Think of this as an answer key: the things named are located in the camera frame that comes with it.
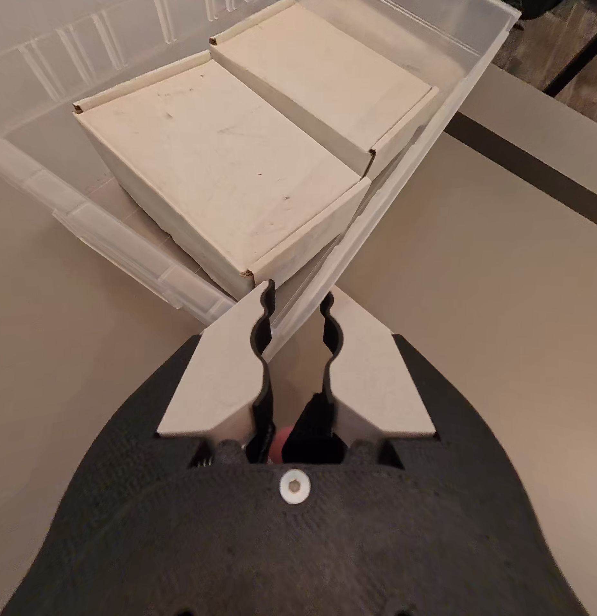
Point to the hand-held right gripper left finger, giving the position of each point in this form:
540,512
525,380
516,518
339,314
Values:
216,385

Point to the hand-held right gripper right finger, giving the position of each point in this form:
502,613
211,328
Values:
380,385

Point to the white cardboard box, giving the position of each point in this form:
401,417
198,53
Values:
221,159
327,67

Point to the clear plastic storage bin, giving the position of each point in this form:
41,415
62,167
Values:
471,43

